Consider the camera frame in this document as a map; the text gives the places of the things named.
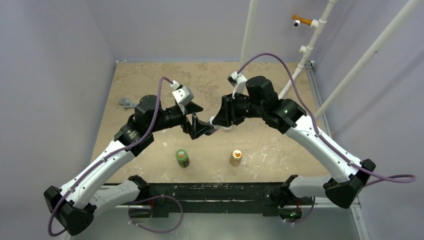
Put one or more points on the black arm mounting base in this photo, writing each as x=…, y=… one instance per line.
x=269, y=199

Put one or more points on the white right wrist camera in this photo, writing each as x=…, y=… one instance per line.
x=238, y=82

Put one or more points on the green pill bottle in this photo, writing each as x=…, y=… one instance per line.
x=182, y=158

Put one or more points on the red handled adjustable wrench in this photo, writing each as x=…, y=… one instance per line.
x=126, y=103

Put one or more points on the white capped dark pill bottle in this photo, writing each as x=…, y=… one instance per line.
x=212, y=129

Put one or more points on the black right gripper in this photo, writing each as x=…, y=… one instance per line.
x=226, y=111

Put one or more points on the white PVC pipe frame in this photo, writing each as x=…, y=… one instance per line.
x=390, y=85

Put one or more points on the aluminium extrusion frame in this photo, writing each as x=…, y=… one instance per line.
x=76, y=203

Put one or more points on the amber pill bottle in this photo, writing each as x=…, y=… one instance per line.
x=236, y=157

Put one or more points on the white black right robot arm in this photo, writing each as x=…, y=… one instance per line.
x=348, y=174

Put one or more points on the clear plastic pill organizer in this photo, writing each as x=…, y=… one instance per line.
x=227, y=129

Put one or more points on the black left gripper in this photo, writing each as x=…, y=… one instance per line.
x=198, y=127

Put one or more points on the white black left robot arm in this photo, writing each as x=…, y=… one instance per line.
x=78, y=202

